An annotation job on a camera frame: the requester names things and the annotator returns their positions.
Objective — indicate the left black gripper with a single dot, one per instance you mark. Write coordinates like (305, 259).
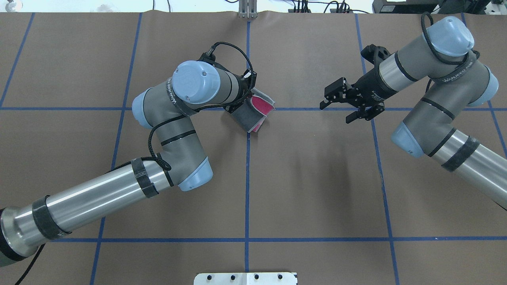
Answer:
(235, 106)

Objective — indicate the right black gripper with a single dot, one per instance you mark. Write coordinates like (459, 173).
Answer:
(371, 88)

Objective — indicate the pink and grey towel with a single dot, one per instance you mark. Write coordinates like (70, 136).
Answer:
(252, 113)

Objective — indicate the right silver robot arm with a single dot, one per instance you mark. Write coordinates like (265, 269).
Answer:
(444, 53)

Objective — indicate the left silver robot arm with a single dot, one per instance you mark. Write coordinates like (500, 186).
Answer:
(165, 110)

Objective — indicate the black box with label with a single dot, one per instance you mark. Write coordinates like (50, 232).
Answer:
(403, 6)

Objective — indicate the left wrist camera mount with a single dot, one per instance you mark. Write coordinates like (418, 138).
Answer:
(210, 58)

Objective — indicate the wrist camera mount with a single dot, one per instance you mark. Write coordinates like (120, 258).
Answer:
(210, 58)
(375, 54)

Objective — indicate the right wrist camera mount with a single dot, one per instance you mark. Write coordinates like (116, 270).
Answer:
(375, 54)

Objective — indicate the aluminium frame post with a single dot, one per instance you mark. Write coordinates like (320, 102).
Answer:
(247, 9)

